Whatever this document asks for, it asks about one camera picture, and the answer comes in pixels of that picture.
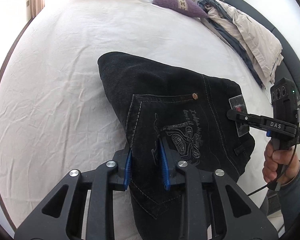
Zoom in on grey sleeved right forearm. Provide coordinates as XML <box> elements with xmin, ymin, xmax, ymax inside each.
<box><xmin>278</xmin><ymin>161</ymin><xmax>300</xmax><ymax>231</ymax></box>

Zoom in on purple cushion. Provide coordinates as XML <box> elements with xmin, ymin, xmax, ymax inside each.
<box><xmin>152</xmin><ymin>0</ymin><xmax>208</xmax><ymax>18</ymax></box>

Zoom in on black denim pants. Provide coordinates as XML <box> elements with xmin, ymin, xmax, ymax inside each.
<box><xmin>97</xmin><ymin>52</ymin><xmax>255</xmax><ymax>239</ymax></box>

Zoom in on right hand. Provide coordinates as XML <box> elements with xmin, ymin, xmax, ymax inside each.
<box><xmin>262</xmin><ymin>141</ymin><xmax>300</xmax><ymax>185</ymax></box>

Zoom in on black cable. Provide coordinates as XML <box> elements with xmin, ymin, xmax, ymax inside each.
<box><xmin>247</xmin><ymin>139</ymin><xmax>298</xmax><ymax>197</ymax></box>

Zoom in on white bed sheet mattress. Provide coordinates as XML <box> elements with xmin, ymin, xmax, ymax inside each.
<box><xmin>0</xmin><ymin>0</ymin><xmax>272</xmax><ymax>226</ymax></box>

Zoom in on black camera box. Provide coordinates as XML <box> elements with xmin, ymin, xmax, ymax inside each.
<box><xmin>270</xmin><ymin>77</ymin><xmax>299</xmax><ymax>131</ymax></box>

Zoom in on dark grey headboard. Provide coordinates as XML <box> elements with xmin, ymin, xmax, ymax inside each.
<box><xmin>220</xmin><ymin>0</ymin><xmax>300</xmax><ymax>108</ymax></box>

